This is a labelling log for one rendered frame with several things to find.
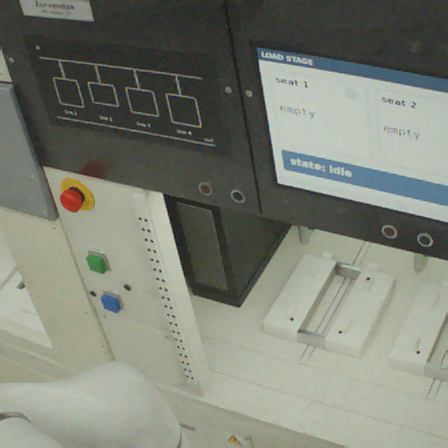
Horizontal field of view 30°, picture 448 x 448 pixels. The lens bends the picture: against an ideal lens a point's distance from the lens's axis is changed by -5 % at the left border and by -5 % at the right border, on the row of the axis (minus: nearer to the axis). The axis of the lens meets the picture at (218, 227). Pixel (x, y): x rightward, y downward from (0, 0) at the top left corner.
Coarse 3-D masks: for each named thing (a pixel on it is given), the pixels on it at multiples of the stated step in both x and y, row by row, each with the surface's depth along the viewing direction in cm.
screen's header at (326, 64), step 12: (264, 48) 100; (264, 60) 101; (276, 60) 101; (288, 60) 100; (300, 60) 99; (312, 60) 98; (324, 60) 97; (336, 60) 96; (336, 72) 97; (348, 72) 97; (360, 72) 96; (372, 72) 95; (384, 72) 94; (396, 72) 93; (408, 84) 94; (420, 84) 93; (432, 84) 92; (444, 84) 91
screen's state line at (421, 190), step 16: (288, 160) 111; (304, 160) 110; (320, 160) 108; (336, 160) 107; (320, 176) 110; (336, 176) 109; (352, 176) 107; (368, 176) 106; (384, 176) 105; (400, 176) 103; (400, 192) 105; (416, 192) 104; (432, 192) 103
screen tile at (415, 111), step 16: (384, 96) 96; (400, 96) 95; (416, 96) 94; (384, 112) 98; (400, 112) 97; (416, 112) 96; (432, 112) 95; (432, 128) 96; (384, 144) 101; (400, 144) 100; (416, 144) 99; (384, 160) 103; (400, 160) 102; (416, 160) 100; (432, 160) 99
